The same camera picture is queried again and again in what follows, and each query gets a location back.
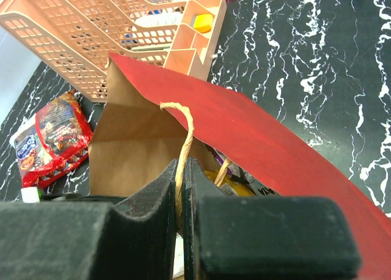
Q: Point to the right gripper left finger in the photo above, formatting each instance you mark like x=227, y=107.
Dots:
x=134, y=239

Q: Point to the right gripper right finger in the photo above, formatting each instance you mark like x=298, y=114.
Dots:
x=272, y=237

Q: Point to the yellow snack packet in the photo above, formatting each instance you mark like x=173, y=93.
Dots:
x=236, y=186

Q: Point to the red candy bag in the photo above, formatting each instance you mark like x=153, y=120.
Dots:
x=53, y=142

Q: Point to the red brown paper bag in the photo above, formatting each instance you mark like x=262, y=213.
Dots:
x=134, y=140

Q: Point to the peach plastic file organizer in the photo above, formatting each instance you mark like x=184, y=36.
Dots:
x=74, y=37

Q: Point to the orange yellow round object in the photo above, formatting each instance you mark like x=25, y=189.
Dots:
x=202, y=23

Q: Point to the white box in organizer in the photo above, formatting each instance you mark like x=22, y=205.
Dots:
x=162, y=19

